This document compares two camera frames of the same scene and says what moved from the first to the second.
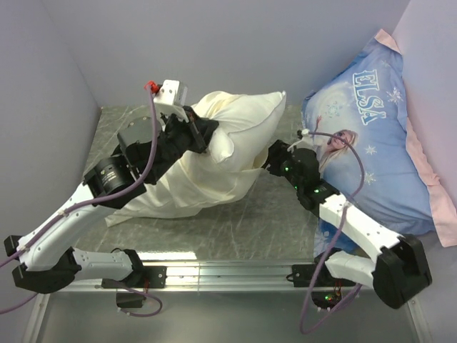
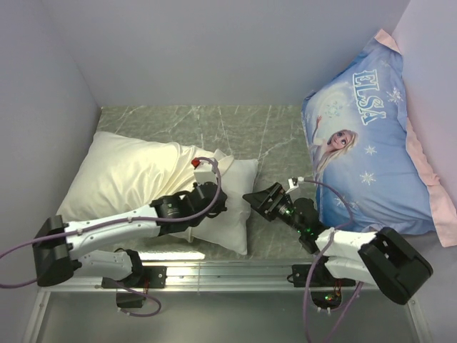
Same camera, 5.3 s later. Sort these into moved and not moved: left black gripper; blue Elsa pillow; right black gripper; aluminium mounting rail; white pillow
Moved: white pillow; left black gripper; right black gripper
Not moved: aluminium mounting rail; blue Elsa pillow
